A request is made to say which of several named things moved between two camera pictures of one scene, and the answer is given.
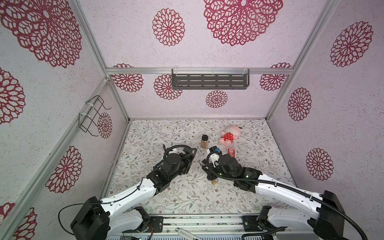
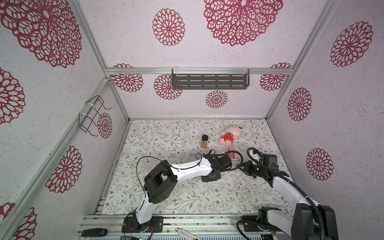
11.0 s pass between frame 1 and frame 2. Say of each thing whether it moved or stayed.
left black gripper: moved
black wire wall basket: stayed
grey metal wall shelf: stayed
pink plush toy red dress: stayed
